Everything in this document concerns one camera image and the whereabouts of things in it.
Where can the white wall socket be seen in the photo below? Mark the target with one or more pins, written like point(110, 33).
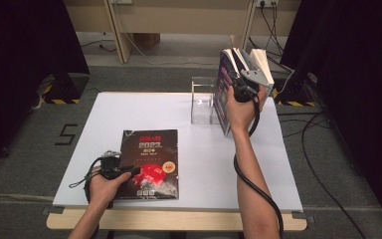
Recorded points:
point(267, 2)

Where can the white picture-grid magazine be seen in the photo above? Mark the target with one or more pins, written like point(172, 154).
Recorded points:
point(262, 63)

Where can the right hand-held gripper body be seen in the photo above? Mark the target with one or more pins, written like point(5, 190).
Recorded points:
point(245, 93)

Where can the wooden table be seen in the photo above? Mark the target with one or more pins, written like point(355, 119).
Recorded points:
point(195, 220)

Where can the beige wooden desk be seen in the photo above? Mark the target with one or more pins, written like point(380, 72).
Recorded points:
point(179, 16)

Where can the black curtain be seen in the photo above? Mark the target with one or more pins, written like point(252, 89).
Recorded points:
point(20, 66)
point(351, 83)

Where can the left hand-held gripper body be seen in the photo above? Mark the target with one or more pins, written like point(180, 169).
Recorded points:
point(110, 167)

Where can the person's right hand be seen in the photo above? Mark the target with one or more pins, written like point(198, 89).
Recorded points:
point(242, 114)

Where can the gray tape piece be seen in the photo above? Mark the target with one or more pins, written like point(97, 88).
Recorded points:
point(301, 215)
point(51, 210)

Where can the brown cardboard box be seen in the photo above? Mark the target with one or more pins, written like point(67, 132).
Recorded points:
point(147, 40)

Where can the person's left hand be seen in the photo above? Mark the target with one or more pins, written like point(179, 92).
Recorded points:
point(102, 191)

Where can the dark brown magazine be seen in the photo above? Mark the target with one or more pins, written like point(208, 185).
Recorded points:
point(152, 149)

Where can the black stand base striped tape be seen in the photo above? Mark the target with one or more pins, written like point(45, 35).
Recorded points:
point(68, 88)
point(295, 93)

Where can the black tape floor numeral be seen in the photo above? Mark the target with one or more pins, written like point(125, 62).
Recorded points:
point(67, 134)

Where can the clear acrylic magazine rack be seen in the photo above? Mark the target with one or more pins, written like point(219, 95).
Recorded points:
point(202, 99)

